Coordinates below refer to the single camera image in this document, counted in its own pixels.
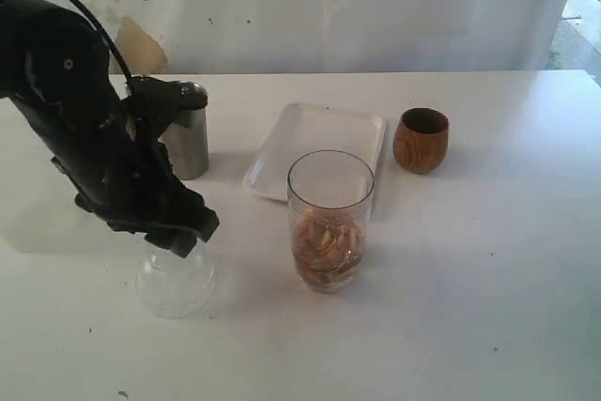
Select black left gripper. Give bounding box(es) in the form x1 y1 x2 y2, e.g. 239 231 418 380
74 132 220 258

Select clear plastic dome lid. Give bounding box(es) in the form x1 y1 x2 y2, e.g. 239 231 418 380
134 241 217 319

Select stainless steel cup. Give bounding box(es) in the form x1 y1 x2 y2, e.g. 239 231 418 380
161 82 209 180

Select wooden blocks and coins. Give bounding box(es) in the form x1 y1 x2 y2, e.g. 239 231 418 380
291 210 365 290

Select clear plastic shaker cup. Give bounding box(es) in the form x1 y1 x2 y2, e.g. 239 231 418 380
287 150 375 293

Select brown wooden cup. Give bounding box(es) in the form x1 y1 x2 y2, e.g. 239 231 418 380
393 107 449 174

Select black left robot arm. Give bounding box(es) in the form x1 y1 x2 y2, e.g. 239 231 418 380
1 0 216 256

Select white rectangular tray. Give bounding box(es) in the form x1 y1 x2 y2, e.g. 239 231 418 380
244 103 387 202

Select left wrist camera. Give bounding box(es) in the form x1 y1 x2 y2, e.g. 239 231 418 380
123 76 208 138

